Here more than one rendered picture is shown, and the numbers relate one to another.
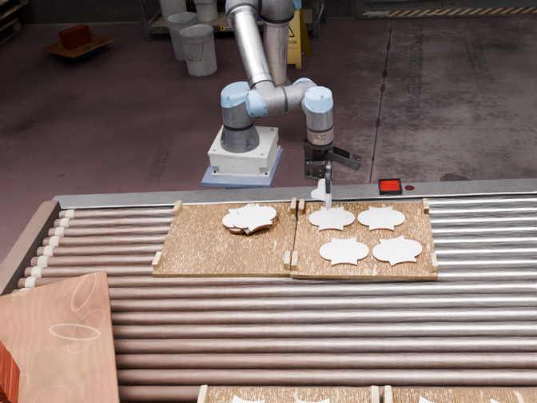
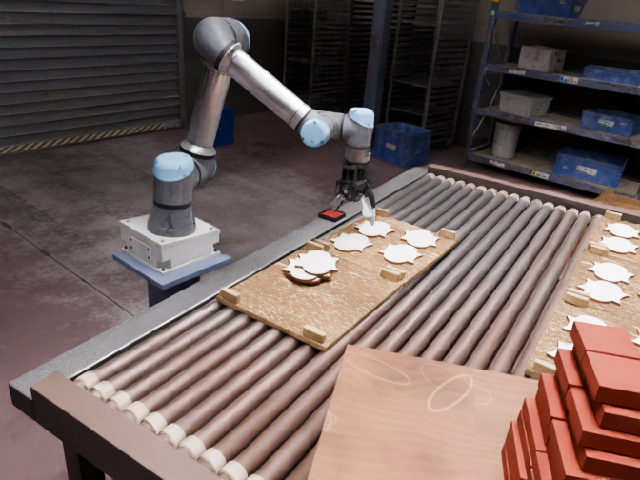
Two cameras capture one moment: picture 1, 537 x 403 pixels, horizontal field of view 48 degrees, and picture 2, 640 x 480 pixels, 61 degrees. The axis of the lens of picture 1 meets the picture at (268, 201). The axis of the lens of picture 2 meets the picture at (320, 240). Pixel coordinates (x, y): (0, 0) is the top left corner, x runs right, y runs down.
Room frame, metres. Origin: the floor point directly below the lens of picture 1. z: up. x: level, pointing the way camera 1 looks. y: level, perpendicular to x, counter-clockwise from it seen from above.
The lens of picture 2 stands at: (1.01, 1.34, 1.70)
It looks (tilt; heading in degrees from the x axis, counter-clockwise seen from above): 25 degrees down; 292
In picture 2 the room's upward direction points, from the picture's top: 5 degrees clockwise
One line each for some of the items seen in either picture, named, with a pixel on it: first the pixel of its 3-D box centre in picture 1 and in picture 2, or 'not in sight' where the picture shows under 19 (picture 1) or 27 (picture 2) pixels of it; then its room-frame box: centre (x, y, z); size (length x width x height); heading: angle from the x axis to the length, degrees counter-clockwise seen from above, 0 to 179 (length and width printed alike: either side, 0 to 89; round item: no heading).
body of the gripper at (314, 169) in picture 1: (319, 157); (353, 179); (1.54, -0.16, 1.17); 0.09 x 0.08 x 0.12; 79
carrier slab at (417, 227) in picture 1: (363, 237); (386, 244); (1.44, -0.27, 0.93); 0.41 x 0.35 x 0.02; 79
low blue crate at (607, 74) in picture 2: not in sight; (612, 75); (0.65, -4.65, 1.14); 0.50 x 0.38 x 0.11; 173
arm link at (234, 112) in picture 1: (239, 103); (174, 177); (2.04, 0.06, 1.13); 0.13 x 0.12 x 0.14; 101
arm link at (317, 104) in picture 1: (318, 109); (359, 128); (1.54, -0.17, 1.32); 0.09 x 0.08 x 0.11; 11
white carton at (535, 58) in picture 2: not in sight; (542, 58); (1.31, -4.90, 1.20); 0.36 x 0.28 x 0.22; 152
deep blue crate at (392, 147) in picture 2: not in sight; (402, 144); (2.51, -4.43, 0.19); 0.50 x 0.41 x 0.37; 157
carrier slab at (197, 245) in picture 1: (229, 237); (314, 290); (1.51, 0.13, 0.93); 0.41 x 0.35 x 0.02; 80
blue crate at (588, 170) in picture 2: not in sight; (590, 166); (0.61, -4.68, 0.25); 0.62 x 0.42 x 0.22; 172
